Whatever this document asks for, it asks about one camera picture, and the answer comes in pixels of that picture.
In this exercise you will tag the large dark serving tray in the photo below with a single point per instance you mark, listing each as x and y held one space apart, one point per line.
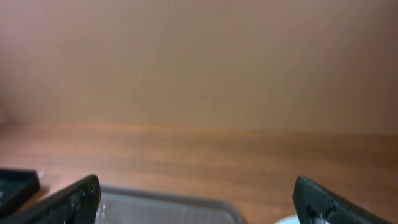
119 205

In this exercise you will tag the small black water tray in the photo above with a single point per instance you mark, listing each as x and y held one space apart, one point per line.
17 187

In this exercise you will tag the white plate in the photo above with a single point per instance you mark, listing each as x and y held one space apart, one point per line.
289 220

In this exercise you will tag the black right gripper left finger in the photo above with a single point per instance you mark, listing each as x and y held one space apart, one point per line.
75 204

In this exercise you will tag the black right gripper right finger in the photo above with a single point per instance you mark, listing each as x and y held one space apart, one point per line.
312 201

